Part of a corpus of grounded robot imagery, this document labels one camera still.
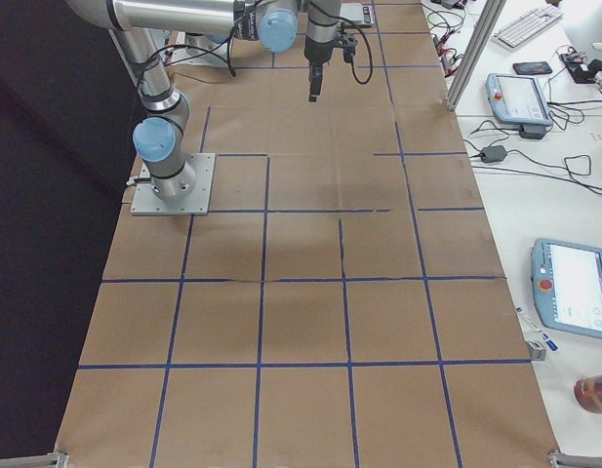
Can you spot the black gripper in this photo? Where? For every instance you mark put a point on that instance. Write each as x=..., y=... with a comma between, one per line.
x=314, y=53

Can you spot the white digital kitchen scale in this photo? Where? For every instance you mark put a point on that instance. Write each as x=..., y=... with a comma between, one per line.
x=358, y=13

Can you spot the black power adapter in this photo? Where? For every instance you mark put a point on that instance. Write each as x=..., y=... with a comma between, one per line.
x=493, y=154

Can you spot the white keyboard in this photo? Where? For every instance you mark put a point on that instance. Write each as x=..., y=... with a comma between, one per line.
x=523, y=29

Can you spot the teach pendant near left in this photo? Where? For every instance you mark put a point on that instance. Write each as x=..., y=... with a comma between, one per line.
x=517, y=99

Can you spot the teach pendant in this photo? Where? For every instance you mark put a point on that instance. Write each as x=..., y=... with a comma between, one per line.
x=567, y=286
x=517, y=99

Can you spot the black smartphone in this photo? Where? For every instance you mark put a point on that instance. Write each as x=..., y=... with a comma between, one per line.
x=532, y=68

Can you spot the teach pendant near right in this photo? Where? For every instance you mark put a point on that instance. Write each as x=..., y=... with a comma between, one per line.
x=567, y=286

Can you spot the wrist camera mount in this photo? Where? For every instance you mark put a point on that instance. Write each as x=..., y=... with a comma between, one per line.
x=347, y=43

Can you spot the aluminium frame post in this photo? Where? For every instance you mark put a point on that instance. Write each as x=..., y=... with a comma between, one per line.
x=481, y=33

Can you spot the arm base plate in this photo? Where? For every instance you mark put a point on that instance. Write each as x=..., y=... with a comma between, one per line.
x=188, y=193

